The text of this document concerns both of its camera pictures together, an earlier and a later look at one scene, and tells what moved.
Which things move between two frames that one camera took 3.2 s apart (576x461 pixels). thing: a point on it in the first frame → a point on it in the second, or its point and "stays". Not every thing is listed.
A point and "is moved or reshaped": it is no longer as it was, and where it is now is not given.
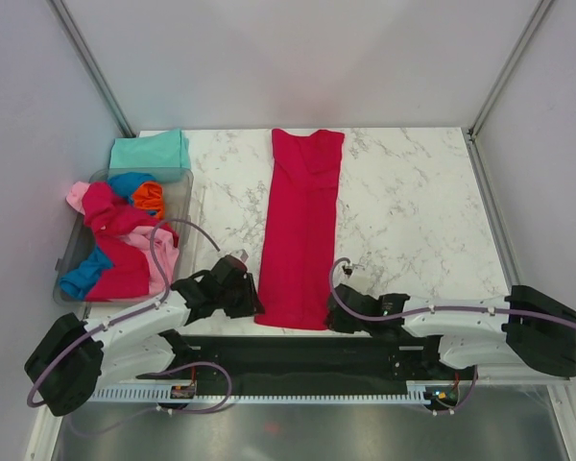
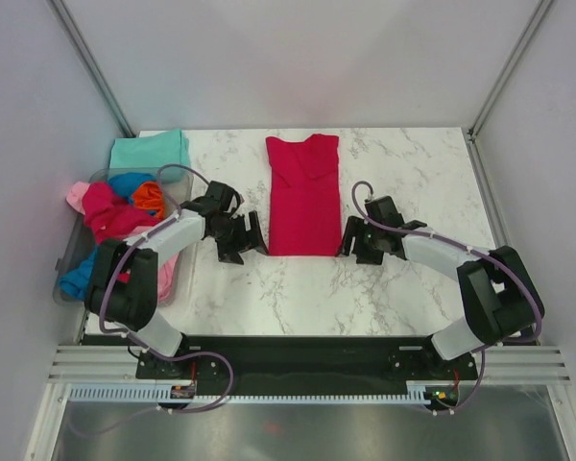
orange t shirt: x=149 y=195 stays
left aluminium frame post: x=91 y=66 stays
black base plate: x=304 y=359 stays
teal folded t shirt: x=164 y=157 stays
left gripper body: x=240 y=302 → x=232 y=228
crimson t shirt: x=298 y=263 is moved or reshaped
